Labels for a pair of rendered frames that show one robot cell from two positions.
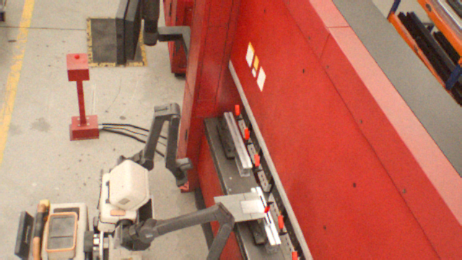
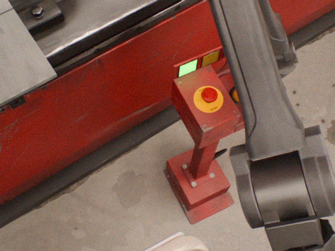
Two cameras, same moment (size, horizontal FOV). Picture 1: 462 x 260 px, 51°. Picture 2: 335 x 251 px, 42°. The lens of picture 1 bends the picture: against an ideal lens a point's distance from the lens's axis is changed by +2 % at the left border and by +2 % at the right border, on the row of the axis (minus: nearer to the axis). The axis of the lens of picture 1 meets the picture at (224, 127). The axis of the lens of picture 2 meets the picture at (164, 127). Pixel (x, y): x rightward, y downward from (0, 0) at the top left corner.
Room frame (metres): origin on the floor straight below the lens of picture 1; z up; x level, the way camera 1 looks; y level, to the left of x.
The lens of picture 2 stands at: (1.41, 0.36, 1.72)
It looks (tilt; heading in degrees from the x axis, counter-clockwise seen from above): 66 degrees down; 256
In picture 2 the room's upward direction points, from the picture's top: 3 degrees clockwise
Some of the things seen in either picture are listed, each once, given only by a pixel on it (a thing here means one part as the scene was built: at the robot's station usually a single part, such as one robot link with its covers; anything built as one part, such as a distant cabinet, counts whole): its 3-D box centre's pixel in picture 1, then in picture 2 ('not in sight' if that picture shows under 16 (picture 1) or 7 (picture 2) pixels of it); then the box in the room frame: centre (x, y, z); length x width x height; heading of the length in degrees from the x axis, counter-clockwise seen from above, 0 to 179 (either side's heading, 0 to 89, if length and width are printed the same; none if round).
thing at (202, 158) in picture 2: not in sight; (205, 146); (1.15, -0.12, 0.39); 0.05 x 0.05 x 0.54; 15
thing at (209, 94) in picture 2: not in sight; (209, 96); (1.19, -0.09, 0.79); 0.04 x 0.04 x 0.04
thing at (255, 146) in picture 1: (260, 146); not in sight; (1.91, -0.22, 1.26); 0.15 x 0.09 x 0.17; 23
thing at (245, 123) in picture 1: (250, 121); not in sight; (2.10, -0.15, 1.26); 0.15 x 0.09 x 0.17; 23
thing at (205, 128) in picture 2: not in sight; (221, 94); (1.15, -0.12, 0.75); 0.20 x 0.16 x 0.18; 15
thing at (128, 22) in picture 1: (130, 22); not in sight; (2.61, 0.74, 1.42); 0.45 x 0.12 x 0.36; 8
